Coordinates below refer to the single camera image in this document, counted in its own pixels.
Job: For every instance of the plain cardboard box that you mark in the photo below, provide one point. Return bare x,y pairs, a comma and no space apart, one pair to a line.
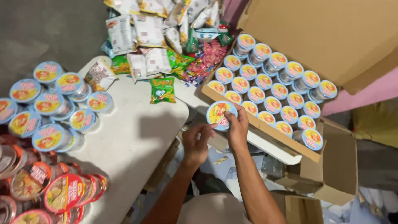
301,210

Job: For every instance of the person's beige shorts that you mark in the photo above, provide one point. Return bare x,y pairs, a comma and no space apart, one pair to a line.
214,210

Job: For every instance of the pile of red-lid noodle cups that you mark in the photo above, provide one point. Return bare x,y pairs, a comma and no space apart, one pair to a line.
62,193

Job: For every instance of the yellow bag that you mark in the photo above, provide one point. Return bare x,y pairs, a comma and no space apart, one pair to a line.
377,123

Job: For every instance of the person's left hand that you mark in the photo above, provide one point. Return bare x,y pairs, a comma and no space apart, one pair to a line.
194,149

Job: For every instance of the person's right hand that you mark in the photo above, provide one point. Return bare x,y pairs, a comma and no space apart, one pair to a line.
238,133

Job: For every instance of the loose pile of blue-lid cups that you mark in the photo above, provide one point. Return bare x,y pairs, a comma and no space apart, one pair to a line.
48,104

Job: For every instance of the white brown snack packet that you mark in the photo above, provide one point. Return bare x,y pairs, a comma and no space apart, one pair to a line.
99,74

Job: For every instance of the single blue-lid noodle cup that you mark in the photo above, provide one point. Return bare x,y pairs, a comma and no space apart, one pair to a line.
217,113

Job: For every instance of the heap of assorted snack packets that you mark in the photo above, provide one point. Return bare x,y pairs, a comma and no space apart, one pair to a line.
149,31

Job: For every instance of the small open cardboard box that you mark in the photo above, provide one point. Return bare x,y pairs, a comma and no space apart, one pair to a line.
335,168

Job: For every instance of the green snack packet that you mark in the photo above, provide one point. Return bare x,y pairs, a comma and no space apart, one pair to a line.
163,90

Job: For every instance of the pile of pink wrapped candies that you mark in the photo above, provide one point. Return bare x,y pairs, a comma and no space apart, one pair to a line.
206,60

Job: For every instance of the rows of boxed blue-lid cups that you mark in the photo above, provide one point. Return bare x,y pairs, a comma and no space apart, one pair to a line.
272,90

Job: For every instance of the large open cardboard carton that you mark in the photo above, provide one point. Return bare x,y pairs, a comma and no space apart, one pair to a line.
326,31

